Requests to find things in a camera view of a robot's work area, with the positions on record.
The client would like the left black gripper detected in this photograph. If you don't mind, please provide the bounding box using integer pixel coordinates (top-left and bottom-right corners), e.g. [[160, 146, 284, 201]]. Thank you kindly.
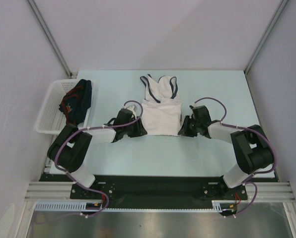
[[123, 117, 147, 138]]

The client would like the white tank top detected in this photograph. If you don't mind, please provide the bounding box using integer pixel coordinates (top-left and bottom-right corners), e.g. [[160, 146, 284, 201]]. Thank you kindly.
[[140, 74, 182, 136]]

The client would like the navy tank top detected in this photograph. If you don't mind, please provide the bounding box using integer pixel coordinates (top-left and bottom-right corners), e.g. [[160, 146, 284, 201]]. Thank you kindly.
[[59, 79, 92, 126]]

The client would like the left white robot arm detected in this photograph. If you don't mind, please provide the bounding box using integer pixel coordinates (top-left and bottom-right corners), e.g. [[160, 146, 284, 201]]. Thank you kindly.
[[47, 107, 147, 198]]

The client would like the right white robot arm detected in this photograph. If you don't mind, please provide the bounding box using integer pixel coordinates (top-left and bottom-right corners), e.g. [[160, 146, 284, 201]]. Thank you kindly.
[[178, 106, 276, 199]]

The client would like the white plastic basket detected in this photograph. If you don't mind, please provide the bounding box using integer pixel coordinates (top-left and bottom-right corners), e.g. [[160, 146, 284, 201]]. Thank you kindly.
[[35, 79, 99, 136]]

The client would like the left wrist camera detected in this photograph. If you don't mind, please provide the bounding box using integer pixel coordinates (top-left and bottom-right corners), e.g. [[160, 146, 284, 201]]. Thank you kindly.
[[123, 105, 137, 115]]

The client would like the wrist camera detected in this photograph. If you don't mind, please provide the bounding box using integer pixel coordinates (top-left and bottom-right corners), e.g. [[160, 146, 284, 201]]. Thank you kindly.
[[189, 105, 197, 110], [123, 105, 137, 115]]

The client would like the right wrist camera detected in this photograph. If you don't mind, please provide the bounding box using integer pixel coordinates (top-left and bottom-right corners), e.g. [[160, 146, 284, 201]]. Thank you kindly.
[[189, 105, 197, 110]]

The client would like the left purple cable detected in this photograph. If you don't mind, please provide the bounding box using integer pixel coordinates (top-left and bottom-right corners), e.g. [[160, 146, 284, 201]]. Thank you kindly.
[[54, 100, 144, 214]]

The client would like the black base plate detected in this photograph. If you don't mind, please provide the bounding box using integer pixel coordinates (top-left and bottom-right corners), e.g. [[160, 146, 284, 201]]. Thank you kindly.
[[38, 174, 280, 210]]

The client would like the right cable duct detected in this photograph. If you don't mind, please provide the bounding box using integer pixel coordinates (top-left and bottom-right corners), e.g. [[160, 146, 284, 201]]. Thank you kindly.
[[212, 200, 237, 212]]

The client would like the cable duct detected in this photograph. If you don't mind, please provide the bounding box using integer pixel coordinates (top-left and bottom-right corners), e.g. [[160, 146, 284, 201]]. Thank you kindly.
[[35, 201, 102, 212], [212, 200, 237, 212]]

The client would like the left cable duct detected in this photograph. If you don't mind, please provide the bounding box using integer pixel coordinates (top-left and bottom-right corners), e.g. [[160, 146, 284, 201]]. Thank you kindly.
[[35, 201, 102, 212]]

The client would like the right aluminium frame post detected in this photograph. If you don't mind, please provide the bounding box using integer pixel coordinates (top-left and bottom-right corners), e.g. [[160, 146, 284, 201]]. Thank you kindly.
[[244, 0, 291, 76]]

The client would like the aluminium frame post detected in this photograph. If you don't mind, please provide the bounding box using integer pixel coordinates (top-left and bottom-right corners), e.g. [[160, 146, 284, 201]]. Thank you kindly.
[[25, 0, 73, 78], [244, 0, 291, 76]]

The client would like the left aluminium frame post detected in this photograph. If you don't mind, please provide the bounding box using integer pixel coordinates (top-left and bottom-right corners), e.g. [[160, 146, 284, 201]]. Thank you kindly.
[[25, 0, 73, 78]]

